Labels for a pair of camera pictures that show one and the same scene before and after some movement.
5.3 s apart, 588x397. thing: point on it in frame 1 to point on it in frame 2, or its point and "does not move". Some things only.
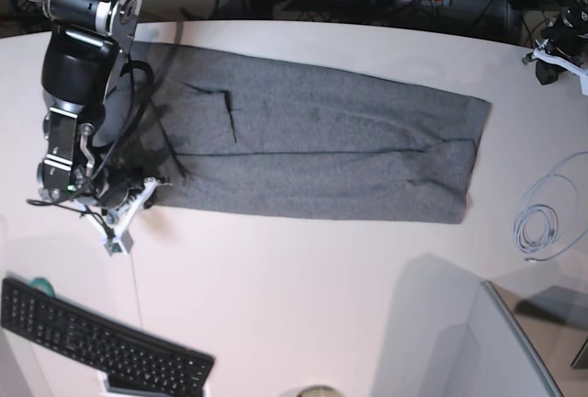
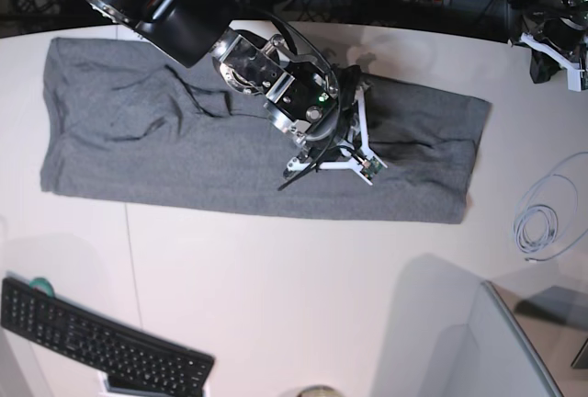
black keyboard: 137,363 does not move
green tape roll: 43,282 does not move
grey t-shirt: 243,132 does not move
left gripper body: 120,206 to 347,147
